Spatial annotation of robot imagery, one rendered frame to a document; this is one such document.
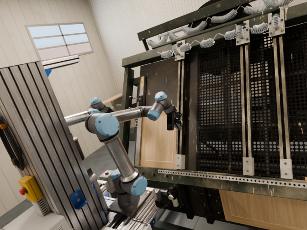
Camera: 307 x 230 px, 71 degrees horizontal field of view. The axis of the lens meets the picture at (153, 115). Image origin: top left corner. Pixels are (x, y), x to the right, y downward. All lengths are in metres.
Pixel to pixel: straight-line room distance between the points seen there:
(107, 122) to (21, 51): 4.13
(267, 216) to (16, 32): 4.97
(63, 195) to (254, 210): 1.55
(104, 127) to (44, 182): 0.43
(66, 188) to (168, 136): 1.06
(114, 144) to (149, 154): 1.01
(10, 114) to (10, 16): 4.17
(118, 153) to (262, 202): 1.34
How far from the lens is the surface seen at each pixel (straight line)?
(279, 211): 2.14
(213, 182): 1.82
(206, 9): 2.54
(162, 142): 2.08
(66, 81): 5.43
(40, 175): 1.29
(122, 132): 2.38
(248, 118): 1.74
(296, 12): 1.95
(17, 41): 5.16
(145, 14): 5.47
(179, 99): 2.00
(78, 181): 1.41
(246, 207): 2.19
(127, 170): 1.26
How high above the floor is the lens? 1.90
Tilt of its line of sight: 15 degrees down
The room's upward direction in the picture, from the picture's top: 16 degrees counter-clockwise
